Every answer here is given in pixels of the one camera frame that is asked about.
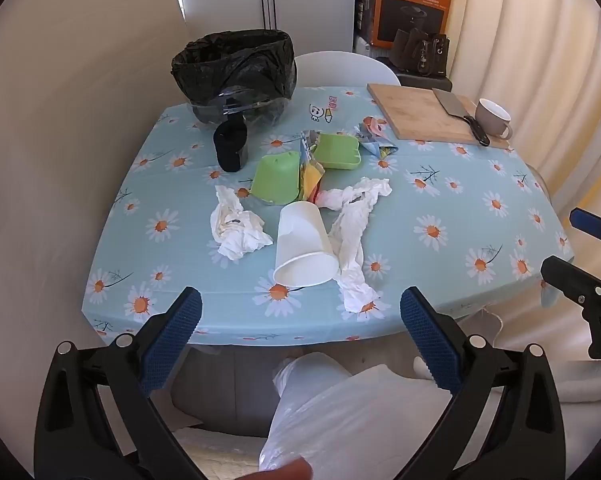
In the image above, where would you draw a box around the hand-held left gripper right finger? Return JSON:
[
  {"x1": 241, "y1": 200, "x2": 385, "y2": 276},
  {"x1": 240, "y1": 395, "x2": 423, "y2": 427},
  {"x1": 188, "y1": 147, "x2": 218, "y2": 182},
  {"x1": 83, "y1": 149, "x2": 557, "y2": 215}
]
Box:
[{"x1": 399, "y1": 286, "x2": 567, "y2": 480}]

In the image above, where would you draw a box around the white cloth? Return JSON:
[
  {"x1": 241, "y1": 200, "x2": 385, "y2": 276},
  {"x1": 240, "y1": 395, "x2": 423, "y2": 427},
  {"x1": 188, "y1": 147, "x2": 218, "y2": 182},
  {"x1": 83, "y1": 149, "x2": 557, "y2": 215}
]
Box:
[{"x1": 551, "y1": 357, "x2": 601, "y2": 403}]

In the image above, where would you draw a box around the green yellow snack packet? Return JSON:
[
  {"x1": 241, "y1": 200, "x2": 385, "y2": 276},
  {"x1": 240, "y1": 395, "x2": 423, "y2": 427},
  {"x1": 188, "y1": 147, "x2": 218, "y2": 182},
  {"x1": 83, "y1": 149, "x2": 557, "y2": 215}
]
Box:
[{"x1": 298, "y1": 130, "x2": 327, "y2": 203}]

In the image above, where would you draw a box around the long white tissue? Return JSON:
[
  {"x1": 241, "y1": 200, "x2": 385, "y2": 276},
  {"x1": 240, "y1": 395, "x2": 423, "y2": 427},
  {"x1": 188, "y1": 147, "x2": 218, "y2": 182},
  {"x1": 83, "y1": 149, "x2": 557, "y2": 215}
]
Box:
[{"x1": 318, "y1": 177, "x2": 394, "y2": 314}]

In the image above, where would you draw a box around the clear bin with black bag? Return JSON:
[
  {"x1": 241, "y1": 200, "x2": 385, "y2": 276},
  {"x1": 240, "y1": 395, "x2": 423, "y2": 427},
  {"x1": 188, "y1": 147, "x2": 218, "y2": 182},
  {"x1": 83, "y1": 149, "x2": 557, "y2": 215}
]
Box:
[{"x1": 170, "y1": 29, "x2": 297, "y2": 126}]

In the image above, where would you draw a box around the cream curtain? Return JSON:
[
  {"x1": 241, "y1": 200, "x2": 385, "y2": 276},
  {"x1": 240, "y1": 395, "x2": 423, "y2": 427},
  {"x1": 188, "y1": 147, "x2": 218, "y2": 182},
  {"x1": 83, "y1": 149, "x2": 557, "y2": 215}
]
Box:
[{"x1": 448, "y1": 0, "x2": 601, "y2": 361}]

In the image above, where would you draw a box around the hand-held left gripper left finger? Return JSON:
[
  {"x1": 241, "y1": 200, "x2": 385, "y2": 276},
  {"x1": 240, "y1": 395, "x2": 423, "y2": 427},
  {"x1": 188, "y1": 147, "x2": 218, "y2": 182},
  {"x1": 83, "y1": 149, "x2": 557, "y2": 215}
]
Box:
[{"x1": 34, "y1": 286, "x2": 216, "y2": 480}]

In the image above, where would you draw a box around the white mug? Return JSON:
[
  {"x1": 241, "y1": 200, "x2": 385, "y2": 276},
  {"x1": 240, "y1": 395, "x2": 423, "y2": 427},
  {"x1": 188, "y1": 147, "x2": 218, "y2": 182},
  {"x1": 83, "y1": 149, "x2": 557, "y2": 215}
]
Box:
[{"x1": 475, "y1": 98, "x2": 514, "y2": 141}]

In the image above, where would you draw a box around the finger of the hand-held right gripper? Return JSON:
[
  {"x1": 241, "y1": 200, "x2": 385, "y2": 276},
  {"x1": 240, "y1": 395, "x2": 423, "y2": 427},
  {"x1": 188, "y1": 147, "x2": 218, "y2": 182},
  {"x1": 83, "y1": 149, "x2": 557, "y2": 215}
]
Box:
[
  {"x1": 540, "y1": 255, "x2": 601, "y2": 312},
  {"x1": 569, "y1": 207, "x2": 601, "y2": 252}
]

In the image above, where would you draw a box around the black stool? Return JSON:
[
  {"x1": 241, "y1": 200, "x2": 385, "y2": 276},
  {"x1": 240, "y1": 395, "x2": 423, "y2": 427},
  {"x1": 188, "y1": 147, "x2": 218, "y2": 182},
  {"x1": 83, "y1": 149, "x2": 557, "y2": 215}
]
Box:
[{"x1": 397, "y1": 72, "x2": 452, "y2": 89}]

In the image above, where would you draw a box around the white chair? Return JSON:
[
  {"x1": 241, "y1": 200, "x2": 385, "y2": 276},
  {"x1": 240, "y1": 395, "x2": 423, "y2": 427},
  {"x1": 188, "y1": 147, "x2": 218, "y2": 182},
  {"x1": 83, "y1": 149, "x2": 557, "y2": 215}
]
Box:
[{"x1": 294, "y1": 51, "x2": 401, "y2": 89}]

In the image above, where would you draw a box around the white paper cup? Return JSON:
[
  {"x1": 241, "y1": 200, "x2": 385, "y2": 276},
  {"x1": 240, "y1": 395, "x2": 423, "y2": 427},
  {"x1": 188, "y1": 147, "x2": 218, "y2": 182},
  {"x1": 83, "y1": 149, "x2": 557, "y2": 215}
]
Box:
[{"x1": 273, "y1": 201, "x2": 340, "y2": 288}]

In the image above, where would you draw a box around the dark brown handbag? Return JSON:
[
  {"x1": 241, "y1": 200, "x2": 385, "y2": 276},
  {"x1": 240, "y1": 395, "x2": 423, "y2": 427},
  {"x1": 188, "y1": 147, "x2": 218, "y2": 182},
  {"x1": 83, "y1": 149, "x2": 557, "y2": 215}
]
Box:
[{"x1": 391, "y1": 27, "x2": 451, "y2": 78}]

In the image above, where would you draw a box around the wooden cutting board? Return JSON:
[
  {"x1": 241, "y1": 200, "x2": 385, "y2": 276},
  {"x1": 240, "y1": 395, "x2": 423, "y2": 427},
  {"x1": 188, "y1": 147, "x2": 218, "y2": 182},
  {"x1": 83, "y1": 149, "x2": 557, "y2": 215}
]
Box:
[{"x1": 367, "y1": 82, "x2": 510, "y2": 150}]

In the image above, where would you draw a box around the clear plastic bag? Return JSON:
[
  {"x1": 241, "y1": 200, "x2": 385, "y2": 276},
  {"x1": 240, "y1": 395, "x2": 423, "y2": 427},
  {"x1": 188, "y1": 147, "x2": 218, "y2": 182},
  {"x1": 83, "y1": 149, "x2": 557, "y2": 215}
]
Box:
[{"x1": 258, "y1": 352, "x2": 461, "y2": 480}]

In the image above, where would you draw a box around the orange black cardboard box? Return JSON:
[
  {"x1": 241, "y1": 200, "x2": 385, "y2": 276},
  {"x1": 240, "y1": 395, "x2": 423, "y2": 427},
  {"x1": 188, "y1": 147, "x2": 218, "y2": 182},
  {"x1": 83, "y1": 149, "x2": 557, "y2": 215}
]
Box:
[{"x1": 365, "y1": 0, "x2": 456, "y2": 53}]

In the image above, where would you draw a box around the cleaver with black handle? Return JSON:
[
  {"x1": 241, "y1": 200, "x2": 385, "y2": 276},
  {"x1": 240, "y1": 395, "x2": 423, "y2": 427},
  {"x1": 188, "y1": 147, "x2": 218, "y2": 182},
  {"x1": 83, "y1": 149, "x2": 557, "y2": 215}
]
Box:
[{"x1": 432, "y1": 87, "x2": 491, "y2": 147}]

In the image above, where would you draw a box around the black fuzzy sock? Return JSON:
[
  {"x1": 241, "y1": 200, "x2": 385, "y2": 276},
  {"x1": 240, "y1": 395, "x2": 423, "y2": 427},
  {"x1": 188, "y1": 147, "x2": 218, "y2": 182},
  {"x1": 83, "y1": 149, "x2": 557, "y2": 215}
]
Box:
[{"x1": 213, "y1": 115, "x2": 250, "y2": 172}]

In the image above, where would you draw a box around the blue torn snack wrapper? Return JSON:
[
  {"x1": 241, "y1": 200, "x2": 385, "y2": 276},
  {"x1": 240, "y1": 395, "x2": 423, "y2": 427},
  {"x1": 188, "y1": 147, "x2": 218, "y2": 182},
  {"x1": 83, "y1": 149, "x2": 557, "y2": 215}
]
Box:
[{"x1": 355, "y1": 116, "x2": 399, "y2": 159}]

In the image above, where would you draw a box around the blue daisy print tablecloth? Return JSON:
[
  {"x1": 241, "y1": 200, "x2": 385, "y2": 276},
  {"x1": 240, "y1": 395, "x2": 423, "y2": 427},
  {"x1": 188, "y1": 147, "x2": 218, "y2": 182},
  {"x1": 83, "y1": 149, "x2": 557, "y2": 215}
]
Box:
[{"x1": 80, "y1": 85, "x2": 576, "y2": 348}]

